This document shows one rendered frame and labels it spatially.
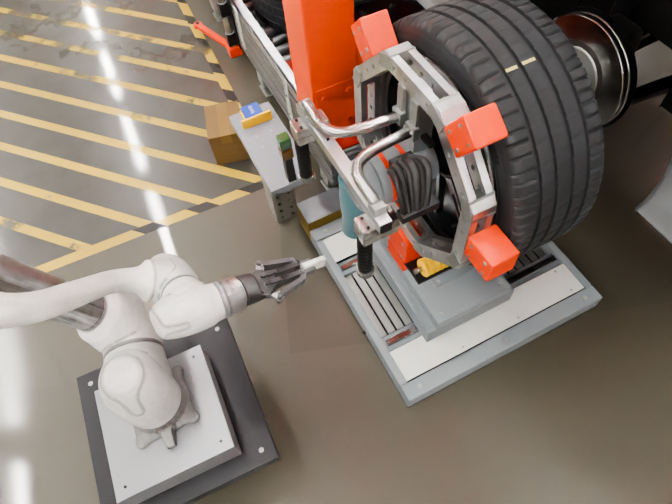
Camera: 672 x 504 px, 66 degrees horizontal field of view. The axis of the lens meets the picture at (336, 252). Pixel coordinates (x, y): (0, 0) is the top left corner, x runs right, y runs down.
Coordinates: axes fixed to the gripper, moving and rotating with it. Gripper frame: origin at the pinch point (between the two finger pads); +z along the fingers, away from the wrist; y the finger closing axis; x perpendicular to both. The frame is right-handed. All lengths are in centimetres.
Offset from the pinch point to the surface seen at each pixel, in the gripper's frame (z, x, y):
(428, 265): 35.1, 7.8, -9.4
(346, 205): 19.8, -0.4, 14.6
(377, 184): 14.1, -23.5, -0.1
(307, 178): 9.1, -9.1, 20.9
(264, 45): 53, 18, 129
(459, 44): 26, -56, 1
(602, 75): 80, -43, -4
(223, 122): 29, 46, 118
